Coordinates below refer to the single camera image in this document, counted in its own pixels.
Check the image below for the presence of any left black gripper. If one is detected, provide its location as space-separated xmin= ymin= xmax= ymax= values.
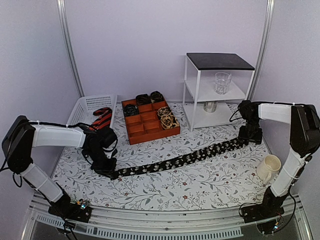
xmin=86 ymin=147 xmax=118 ymax=178

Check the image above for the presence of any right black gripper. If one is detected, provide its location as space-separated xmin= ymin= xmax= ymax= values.
xmin=238 ymin=118 xmax=264 ymax=145

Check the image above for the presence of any black white floral tie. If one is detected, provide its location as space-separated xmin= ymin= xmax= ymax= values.
xmin=116 ymin=137 xmax=242 ymax=178

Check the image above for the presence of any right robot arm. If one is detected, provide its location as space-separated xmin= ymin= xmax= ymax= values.
xmin=237 ymin=100 xmax=320 ymax=218

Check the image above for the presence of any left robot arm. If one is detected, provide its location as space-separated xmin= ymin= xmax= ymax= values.
xmin=1 ymin=115 xmax=118 ymax=217

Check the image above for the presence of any cream ceramic mug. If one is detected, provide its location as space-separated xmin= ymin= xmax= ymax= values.
xmin=256 ymin=154 xmax=282 ymax=185

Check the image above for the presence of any floral table mat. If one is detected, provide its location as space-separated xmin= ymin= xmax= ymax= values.
xmin=52 ymin=103 xmax=269 ymax=211

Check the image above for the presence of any metal cup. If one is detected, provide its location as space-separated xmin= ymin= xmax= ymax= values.
xmin=203 ymin=101 xmax=218 ymax=113

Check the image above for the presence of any red black striped tie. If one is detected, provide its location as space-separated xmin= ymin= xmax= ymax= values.
xmin=89 ymin=107 xmax=113 ymax=131

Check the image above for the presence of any red wooden compartment tray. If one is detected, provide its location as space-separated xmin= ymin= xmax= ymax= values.
xmin=124 ymin=100 xmax=181 ymax=145

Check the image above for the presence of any clear drinking glass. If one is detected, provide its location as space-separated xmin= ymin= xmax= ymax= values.
xmin=214 ymin=72 xmax=232 ymax=95

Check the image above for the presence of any white shelf black top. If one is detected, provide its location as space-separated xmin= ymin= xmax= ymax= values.
xmin=182 ymin=52 xmax=255 ymax=131

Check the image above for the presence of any rolled black patterned tie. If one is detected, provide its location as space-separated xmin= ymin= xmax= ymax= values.
xmin=123 ymin=103 xmax=140 ymax=117

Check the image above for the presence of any white plastic basket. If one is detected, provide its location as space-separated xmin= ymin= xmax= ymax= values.
xmin=66 ymin=94 xmax=118 ymax=128

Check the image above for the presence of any rolled beige patterned tie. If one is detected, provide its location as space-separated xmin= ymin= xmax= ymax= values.
xmin=160 ymin=115 xmax=180 ymax=130

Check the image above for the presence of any rolled dark brown tie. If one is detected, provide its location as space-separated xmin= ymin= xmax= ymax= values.
xmin=135 ymin=93 xmax=152 ymax=106

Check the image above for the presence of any rolled black beige tie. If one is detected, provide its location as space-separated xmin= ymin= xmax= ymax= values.
xmin=157 ymin=106 xmax=172 ymax=118

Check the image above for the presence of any rolled dark olive tie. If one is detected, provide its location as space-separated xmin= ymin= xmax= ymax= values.
xmin=150 ymin=91 xmax=164 ymax=103

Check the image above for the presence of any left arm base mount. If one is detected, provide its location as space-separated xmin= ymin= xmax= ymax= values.
xmin=48 ymin=192 xmax=92 ymax=223

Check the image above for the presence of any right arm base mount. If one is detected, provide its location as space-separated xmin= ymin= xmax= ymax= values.
xmin=238 ymin=195 xmax=284 ymax=235

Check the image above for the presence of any front metal rail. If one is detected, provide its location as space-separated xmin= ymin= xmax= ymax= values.
xmin=22 ymin=194 xmax=315 ymax=240

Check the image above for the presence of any right metal frame post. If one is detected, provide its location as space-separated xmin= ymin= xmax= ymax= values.
xmin=245 ymin=0 xmax=275 ymax=100

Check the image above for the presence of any metal frame post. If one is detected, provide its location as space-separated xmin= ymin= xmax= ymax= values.
xmin=245 ymin=0 xmax=275 ymax=100
xmin=56 ymin=0 xmax=85 ymax=98

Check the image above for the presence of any left metal frame post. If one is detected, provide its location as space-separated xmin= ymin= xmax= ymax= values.
xmin=56 ymin=0 xmax=85 ymax=98

